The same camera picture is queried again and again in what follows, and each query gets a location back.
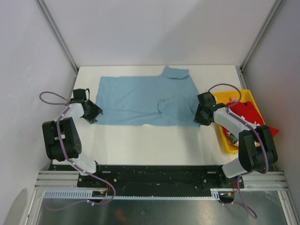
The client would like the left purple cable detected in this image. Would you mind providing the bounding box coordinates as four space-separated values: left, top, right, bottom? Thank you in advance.
39 90 117 211

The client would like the right aluminium corner post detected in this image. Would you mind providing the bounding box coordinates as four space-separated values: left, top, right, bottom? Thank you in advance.
239 0 287 72

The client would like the red printed t shirt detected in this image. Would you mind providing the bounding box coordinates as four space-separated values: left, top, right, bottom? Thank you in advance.
222 101 265 147

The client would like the yellow plastic bin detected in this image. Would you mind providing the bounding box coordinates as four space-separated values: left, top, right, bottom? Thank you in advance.
212 90 262 154

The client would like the aluminium corner post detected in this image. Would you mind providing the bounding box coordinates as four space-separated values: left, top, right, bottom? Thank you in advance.
35 0 79 72
239 0 287 72

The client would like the purple cable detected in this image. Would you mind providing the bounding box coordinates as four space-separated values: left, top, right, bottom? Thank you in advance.
39 90 117 211
207 83 270 220

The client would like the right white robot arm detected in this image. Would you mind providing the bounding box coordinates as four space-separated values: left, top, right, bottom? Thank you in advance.
195 91 278 188

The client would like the left aluminium corner post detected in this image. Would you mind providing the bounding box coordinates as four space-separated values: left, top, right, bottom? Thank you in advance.
35 0 79 72

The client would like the aluminium frame rail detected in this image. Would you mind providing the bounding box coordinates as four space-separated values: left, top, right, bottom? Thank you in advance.
35 171 289 191

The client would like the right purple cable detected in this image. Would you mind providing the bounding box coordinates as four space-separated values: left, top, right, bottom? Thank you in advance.
207 83 270 220

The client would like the light blue t shirt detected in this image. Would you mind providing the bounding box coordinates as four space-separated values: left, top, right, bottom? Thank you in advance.
96 66 199 128

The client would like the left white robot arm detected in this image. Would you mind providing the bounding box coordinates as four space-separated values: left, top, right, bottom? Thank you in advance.
42 99 104 188

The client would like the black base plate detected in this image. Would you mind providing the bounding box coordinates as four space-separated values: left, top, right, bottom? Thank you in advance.
48 165 245 194

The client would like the grey slotted cable duct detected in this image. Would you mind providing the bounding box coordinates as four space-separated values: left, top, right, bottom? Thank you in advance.
44 189 234 200

